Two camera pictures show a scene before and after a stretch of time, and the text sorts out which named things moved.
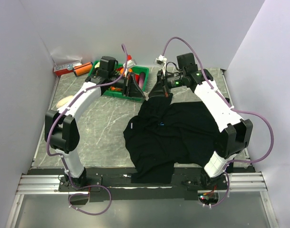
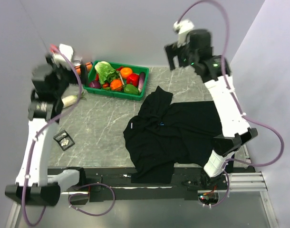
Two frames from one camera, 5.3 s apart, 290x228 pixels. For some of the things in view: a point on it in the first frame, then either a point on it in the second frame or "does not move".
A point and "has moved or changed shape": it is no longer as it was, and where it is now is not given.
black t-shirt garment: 163,136 does not move
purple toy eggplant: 141,79 does not move
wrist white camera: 130,62 to 66,50
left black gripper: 130,88 to 83,74
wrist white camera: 161,60 to 183,27
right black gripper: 160,89 to 172,50
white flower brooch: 146,94 has moved or changed shape
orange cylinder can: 82,69 does not move
